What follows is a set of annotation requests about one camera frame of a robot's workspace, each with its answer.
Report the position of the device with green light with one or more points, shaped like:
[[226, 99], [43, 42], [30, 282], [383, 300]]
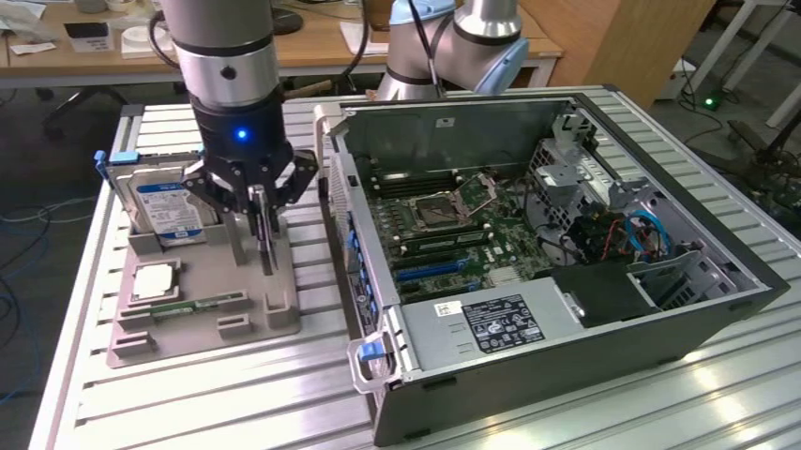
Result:
[[709, 101]]

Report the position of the white box with black top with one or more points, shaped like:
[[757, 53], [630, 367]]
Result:
[[91, 44]]

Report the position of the clear plastic bag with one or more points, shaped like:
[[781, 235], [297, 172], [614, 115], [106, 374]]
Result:
[[19, 19]]

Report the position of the hard disk with blue caddy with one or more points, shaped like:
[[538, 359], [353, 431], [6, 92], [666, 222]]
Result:
[[163, 215]]

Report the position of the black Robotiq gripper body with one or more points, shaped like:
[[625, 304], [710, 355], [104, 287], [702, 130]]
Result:
[[241, 140]]

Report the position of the silver CPU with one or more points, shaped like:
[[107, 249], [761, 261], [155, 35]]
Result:
[[154, 281]]

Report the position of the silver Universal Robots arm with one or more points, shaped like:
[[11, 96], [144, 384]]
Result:
[[226, 28]]

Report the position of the black power connector block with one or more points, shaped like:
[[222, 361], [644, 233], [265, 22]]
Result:
[[592, 239]]

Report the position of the blue expansion slot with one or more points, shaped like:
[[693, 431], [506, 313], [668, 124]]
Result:
[[431, 273]]

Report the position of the white paper stack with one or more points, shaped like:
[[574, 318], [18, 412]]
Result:
[[375, 47]]

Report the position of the grey cup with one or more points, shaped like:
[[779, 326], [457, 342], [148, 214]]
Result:
[[92, 5]]

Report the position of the silver disk bay cage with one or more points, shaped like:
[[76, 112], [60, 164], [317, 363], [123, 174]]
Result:
[[550, 180]]

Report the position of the white desk frame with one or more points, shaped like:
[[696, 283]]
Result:
[[720, 44]]

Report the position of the wooden desk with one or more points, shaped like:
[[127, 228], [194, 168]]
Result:
[[326, 56]]

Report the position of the open socket cover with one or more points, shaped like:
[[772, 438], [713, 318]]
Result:
[[478, 192]]

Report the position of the white roll on box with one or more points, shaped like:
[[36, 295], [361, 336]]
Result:
[[140, 44]]

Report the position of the green motherboard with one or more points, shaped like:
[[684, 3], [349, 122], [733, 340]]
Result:
[[501, 234]]

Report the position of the silver chipset heatsink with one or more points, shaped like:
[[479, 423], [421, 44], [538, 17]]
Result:
[[504, 276]]

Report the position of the black equipment stand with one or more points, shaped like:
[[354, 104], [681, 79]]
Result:
[[745, 133]]

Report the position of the black chair base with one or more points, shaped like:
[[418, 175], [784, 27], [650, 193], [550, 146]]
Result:
[[75, 105]]

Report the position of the grey power supply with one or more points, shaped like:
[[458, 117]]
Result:
[[438, 347]]

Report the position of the white paper slip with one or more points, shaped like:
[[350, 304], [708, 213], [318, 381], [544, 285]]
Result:
[[31, 48]]

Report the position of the open black PC case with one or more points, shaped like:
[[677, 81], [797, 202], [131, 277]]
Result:
[[501, 403]]

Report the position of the wooden cabinet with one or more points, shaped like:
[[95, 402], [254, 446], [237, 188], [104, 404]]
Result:
[[626, 47]]

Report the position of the black plastic shroud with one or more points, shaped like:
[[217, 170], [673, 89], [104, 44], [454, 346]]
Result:
[[594, 290]]

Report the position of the grey parts rack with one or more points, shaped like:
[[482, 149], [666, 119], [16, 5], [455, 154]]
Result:
[[206, 281]]

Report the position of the black round lamp base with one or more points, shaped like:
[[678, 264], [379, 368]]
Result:
[[291, 23]]

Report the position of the white bowl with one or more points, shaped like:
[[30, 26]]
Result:
[[119, 4]]

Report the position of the black RAM slot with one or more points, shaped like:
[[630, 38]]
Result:
[[417, 185], [414, 180], [419, 190], [413, 174]]

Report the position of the silver disk bay bracket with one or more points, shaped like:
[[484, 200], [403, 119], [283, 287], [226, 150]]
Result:
[[664, 272]]

